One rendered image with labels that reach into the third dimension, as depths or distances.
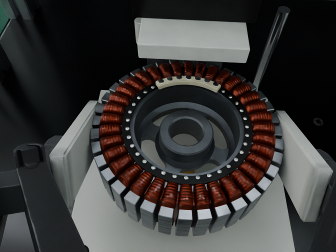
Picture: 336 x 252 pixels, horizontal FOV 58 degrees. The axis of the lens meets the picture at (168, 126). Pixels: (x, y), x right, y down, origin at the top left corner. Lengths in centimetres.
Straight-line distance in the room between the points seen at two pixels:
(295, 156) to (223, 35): 7
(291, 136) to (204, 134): 5
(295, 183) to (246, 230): 7
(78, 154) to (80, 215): 7
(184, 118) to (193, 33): 5
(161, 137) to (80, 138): 5
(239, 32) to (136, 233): 14
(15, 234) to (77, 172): 10
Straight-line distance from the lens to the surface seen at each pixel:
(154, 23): 18
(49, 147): 16
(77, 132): 16
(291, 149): 17
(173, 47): 17
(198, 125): 19
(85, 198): 23
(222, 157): 19
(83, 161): 17
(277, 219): 23
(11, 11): 40
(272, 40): 23
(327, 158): 18
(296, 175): 17
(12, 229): 25
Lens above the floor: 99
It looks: 55 degrees down
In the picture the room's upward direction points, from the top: 2 degrees clockwise
